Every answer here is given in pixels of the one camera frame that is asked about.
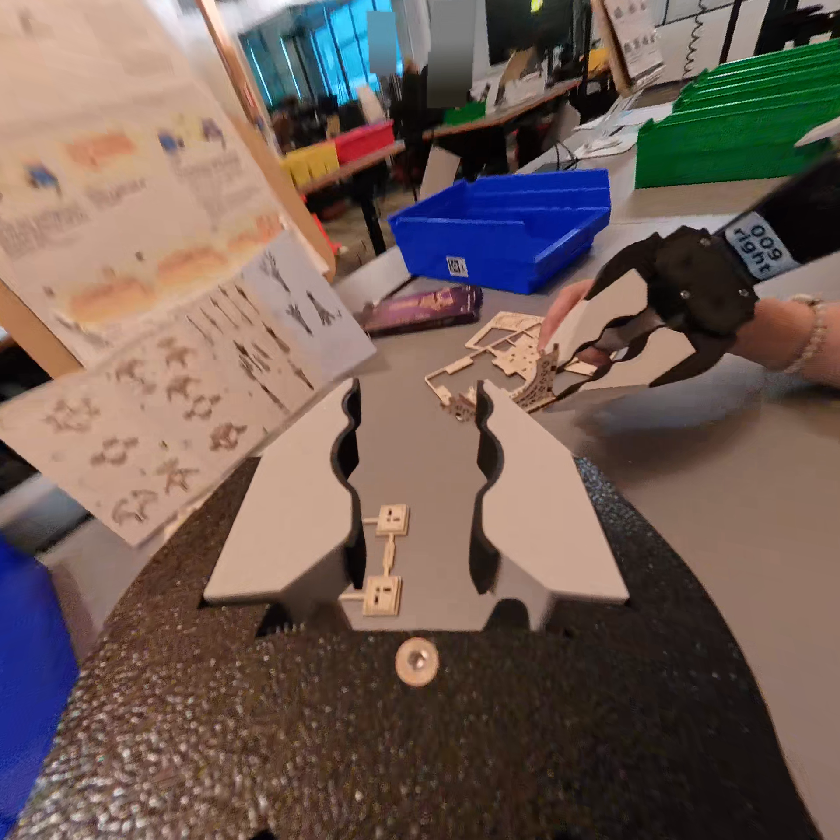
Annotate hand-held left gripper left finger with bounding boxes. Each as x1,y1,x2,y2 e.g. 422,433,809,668
203,377,367,624

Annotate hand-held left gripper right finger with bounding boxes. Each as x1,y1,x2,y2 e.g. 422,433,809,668
468,379,631,631

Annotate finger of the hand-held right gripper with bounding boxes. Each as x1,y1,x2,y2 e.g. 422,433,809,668
554,268,659,371
556,326,698,400

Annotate wooden tower base model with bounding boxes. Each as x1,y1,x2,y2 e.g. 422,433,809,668
489,343,562,414

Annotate person's right forearm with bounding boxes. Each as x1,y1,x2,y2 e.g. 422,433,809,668
787,298,840,388

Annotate grey desk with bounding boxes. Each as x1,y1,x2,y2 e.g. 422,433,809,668
39,151,840,840

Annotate person's right hand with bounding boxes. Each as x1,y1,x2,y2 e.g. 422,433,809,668
538,279,793,373

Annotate wooden four-square connector piece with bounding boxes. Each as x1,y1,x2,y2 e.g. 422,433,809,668
339,503,410,618

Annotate blue plastic bin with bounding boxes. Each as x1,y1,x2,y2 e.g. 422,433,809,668
387,168,613,296

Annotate stack of green bins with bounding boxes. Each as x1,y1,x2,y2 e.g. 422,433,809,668
634,38,840,191

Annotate loose white papers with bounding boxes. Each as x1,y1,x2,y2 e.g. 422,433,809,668
577,98,657,155

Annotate purple puzzle box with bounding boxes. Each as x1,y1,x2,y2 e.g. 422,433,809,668
356,284,484,337

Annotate paper notice on board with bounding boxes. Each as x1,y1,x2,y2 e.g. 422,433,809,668
594,0,665,93

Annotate red plastic bin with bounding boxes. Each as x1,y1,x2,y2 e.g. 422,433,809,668
333,120,396,166

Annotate blue container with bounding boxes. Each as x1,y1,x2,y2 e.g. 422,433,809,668
0,535,80,834

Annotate wooden display board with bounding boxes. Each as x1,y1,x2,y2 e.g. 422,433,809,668
0,0,337,378

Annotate yellow plastic bin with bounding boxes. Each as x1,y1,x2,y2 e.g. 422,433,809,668
281,140,341,189

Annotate paper instruction sheet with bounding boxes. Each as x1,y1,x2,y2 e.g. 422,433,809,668
0,0,378,547

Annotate silver bead bracelet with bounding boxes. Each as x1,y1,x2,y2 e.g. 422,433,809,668
784,295,829,376

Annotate wooden leftover frame sheet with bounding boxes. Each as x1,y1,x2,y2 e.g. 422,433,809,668
424,310,595,414

